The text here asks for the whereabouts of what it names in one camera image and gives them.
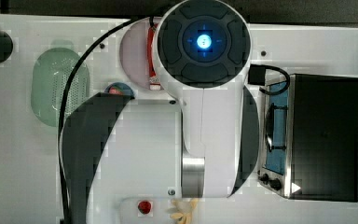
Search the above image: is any black toaster oven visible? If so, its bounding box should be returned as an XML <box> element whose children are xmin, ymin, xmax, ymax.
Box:
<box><xmin>257</xmin><ymin>74</ymin><xmax>358</xmax><ymax>203</ymax></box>

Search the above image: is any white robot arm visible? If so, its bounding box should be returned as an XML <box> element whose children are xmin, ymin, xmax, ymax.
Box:
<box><xmin>59</xmin><ymin>0</ymin><xmax>258</xmax><ymax>224</ymax></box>

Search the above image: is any blue bowl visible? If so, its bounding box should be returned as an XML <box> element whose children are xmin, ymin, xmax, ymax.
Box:
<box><xmin>104</xmin><ymin>82</ymin><xmax>135</xmax><ymax>99</ymax></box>

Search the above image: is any red strawberry in bowl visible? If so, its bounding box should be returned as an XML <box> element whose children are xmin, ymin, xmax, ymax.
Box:
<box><xmin>109</xmin><ymin>87</ymin><xmax>123</xmax><ymax>95</ymax></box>

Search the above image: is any grey round plate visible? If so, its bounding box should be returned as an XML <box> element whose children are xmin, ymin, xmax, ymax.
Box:
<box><xmin>119</xmin><ymin>19</ymin><xmax>161</xmax><ymax>91</ymax></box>

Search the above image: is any peeled banana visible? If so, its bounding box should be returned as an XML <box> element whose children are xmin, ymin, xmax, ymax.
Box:
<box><xmin>170</xmin><ymin>198</ymin><xmax>199</xmax><ymax>224</ymax></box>

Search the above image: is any small red strawberry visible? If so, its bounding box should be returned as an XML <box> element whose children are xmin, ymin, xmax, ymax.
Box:
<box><xmin>138</xmin><ymin>201</ymin><xmax>152</xmax><ymax>215</ymax></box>

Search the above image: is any green perforated colander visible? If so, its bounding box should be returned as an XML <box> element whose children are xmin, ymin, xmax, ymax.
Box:
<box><xmin>31</xmin><ymin>39</ymin><xmax>90</xmax><ymax>127</ymax></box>

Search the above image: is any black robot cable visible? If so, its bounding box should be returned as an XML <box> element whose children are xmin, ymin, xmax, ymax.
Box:
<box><xmin>57</xmin><ymin>15</ymin><xmax>157</xmax><ymax>224</ymax></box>

